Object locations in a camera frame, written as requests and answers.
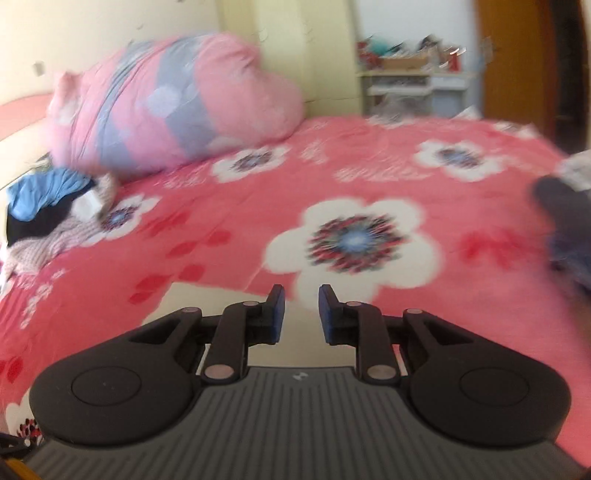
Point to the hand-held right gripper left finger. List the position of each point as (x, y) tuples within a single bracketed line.
[(278, 316)]

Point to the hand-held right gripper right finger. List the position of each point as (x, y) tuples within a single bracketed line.
[(327, 316)]

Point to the beige jacket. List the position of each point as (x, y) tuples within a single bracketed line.
[(300, 337)]

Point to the pink floral bedspread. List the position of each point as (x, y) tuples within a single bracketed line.
[(415, 207)]

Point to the white garment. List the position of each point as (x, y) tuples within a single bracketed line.
[(87, 207)]

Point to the clear plastic bag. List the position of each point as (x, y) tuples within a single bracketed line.
[(404, 105)]

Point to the pink grey floral duvet bundle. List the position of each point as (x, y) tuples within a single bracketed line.
[(184, 101)]

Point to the pink checked garment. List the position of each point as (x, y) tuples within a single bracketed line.
[(41, 249)]

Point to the folded blue jeans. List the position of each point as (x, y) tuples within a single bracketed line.
[(572, 258)]

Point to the black garment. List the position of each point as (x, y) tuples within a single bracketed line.
[(37, 226)]

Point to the cream wardrobe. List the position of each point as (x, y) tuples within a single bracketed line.
[(323, 55)]

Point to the folded navy garment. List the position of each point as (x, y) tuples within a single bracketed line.
[(563, 203)]

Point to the white dresser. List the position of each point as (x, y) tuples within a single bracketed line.
[(452, 85)]

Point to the cardboard box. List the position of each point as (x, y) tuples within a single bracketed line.
[(404, 63)]

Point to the red bottle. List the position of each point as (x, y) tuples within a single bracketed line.
[(453, 62)]

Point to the crumpled white cloth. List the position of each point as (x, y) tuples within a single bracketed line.
[(577, 168)]

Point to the wooden door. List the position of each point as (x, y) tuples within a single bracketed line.
[(512, 64)]

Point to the pink headboard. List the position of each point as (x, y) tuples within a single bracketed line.
[(18, 120)]

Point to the wall socket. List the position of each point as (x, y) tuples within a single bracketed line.
[(38, 69)]

